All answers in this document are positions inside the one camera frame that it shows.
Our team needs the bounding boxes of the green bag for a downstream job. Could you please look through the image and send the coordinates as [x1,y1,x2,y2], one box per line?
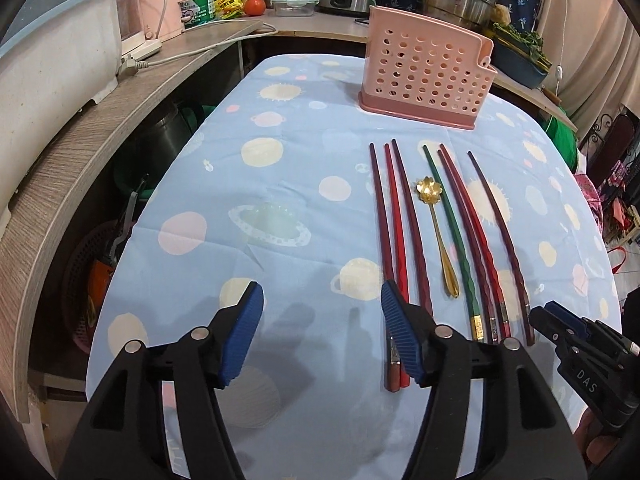
[545,105,581,166]

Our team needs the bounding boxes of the green leafy vegetables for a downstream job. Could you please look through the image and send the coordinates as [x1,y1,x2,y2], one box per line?
[492,22,551,68]

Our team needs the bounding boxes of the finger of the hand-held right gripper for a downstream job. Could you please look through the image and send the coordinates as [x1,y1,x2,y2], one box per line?
[529,301,599,361]

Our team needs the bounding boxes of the pink floral cloth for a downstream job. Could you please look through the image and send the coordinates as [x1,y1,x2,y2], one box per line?
[575,170,640,251]

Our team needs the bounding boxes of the white cable with switch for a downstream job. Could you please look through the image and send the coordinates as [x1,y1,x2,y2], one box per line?
[542,0,566,83]

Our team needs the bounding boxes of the glass food container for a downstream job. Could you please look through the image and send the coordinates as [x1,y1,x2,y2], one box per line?
[270,0,319,18]

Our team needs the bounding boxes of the green chopstick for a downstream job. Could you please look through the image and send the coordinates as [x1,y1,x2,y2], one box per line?
[422,144,487,345]

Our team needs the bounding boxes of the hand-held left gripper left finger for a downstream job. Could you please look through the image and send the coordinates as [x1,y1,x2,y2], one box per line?
[59,280,265,480]

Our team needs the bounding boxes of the yellow packet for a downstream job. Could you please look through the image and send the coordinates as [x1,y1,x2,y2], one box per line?
[215,0,246,20]

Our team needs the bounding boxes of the metal tongs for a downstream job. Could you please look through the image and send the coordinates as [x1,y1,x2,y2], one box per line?
[107,175,151,261]

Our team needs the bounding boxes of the beige curtain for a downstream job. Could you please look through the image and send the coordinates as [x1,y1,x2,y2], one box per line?
[535,0,640,131]

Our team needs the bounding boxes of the wooden counter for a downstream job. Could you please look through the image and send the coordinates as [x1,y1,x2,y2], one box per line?
[0,12,578,426]

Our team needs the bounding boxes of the gold flower spoon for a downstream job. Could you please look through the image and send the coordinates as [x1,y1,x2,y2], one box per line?
[416,176,462,300]

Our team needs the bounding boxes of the white clear appliance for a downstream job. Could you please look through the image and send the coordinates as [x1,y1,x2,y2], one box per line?
[117,0,166,61]

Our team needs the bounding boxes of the green plastic basin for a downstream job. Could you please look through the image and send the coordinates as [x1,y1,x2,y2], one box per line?
[112,105,216,201]

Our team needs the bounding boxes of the dark metal chair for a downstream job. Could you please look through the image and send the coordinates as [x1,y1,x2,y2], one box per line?
[582,110,640,176]

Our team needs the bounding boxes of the blue tray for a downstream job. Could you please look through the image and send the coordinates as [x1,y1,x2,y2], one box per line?
[492,35,551,90]

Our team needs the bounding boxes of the blue and white plastic tub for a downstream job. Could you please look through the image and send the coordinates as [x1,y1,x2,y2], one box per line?
[0,0,123,211]

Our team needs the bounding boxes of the black pot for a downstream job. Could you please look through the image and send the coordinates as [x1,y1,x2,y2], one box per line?
[135,105,196,171]

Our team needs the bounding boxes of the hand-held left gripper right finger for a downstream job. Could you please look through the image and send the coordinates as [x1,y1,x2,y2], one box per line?
[380,280,588,480]

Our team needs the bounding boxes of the pink perforated utensil holder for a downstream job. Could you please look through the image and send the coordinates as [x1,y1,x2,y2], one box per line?
[358,5,498,132]

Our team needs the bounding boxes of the white plug with cable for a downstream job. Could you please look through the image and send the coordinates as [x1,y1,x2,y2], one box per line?
[119,20,258,78]

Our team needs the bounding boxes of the blue planet print tablecloth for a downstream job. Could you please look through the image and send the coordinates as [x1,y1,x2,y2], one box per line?
[87,55,623,480]

